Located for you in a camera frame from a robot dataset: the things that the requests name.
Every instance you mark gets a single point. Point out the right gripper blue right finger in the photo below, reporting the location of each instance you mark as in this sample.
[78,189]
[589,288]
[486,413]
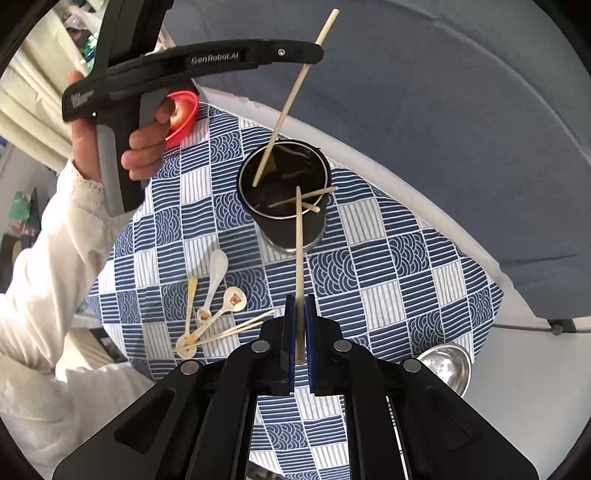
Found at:
[311,339]

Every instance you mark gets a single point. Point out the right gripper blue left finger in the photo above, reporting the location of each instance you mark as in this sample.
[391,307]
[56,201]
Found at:
[289,341]

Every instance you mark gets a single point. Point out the white spoon with bear print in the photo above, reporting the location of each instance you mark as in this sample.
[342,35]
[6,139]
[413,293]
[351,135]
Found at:
[234,300]

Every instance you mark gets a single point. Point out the plain white ceramic spoon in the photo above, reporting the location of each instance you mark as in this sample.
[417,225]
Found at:
[219,267]

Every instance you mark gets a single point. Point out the tall wooden chopstick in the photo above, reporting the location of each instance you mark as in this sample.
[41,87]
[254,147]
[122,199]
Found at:
[291,98]

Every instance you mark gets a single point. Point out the left forearm white sleeve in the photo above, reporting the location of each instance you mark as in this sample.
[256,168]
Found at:
[46,417]

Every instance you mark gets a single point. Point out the person's left hand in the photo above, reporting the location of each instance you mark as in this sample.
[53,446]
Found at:
[142,160]

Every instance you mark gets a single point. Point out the red apple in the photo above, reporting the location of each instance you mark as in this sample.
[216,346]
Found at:
[181,113]

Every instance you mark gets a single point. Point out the red plastic fruit basket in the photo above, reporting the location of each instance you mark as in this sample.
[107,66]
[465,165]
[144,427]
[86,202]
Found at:
[174,139]

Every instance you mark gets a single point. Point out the yellow tipped white spoon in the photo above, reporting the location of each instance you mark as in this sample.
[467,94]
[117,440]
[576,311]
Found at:
[191,291]

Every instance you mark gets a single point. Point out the cream curtain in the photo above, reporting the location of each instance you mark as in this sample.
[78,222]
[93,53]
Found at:
[31,93]

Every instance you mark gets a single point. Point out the short wooden chopstick in cup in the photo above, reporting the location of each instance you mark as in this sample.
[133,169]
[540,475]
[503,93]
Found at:
[309,207]

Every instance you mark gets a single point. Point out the wooden chopstick across cup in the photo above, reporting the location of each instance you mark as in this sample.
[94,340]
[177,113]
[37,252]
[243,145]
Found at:
[312,194]

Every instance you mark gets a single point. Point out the blue white patterned tablecloth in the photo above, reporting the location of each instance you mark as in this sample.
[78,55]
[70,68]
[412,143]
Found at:
[395,285]

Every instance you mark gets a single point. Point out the small steel dish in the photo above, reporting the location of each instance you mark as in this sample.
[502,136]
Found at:
[452,364]

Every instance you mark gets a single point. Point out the black steel utensil cup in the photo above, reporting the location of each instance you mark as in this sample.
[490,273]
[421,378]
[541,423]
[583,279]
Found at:
[292,164]

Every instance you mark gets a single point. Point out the grey blue sofa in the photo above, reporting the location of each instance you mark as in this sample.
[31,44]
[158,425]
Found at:
[482,106]

